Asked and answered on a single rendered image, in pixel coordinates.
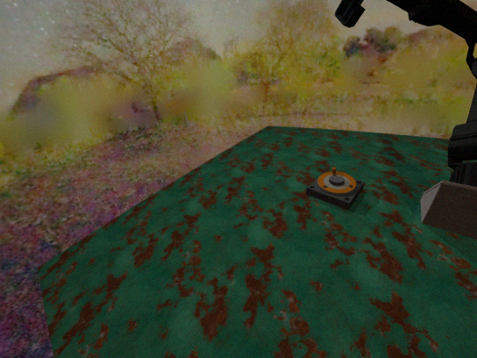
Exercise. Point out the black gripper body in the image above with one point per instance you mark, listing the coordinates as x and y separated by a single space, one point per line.
349 11

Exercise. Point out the orange round plate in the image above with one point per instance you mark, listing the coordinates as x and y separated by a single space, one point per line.
324 185

